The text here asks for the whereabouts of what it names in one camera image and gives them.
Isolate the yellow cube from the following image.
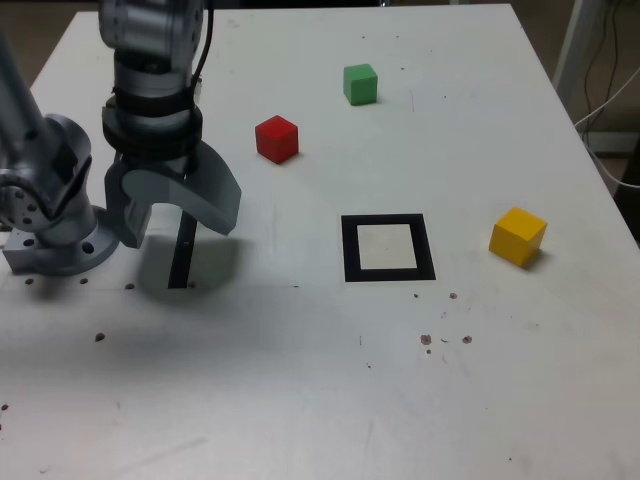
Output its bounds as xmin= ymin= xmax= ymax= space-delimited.
xmin=488 ymin=206 xmax=548 ymax=268

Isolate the white background cable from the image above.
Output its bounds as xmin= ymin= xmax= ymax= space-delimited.
xmin=573 ymin=63 xmax=640 ymax=190

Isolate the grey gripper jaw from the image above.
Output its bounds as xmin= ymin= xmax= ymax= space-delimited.
xmin=121 ymin=141 xmax=243 ymax=238
xmin=103 ymin=153 xmax=154 ymax=250

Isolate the black tape strip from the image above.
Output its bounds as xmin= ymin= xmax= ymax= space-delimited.
xmin=167 ymin=208 xmax=199 ymax=290

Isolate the black background box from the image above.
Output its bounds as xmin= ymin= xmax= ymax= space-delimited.
xmin=582 ymin=130 xmax=640 ymax=156

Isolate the white metal post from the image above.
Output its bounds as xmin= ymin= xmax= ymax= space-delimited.
xmin=552 ymin=0 xmax=587 ymax=116

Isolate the red cube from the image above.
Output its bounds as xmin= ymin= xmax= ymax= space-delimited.
xmin=254 ymin=114 xmax=300 ymax=165

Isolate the black tape square outline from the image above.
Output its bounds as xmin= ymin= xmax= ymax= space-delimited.
xmin=340 ymin=213 xmax=437 ymax=283

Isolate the thin black background cable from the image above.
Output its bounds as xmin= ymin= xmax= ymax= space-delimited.
xmin=584 ymin=0 xmax=621 ymax=119

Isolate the green cube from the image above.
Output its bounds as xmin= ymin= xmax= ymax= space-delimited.
xmin=342 ymin=63 xmax=379 ymax=107

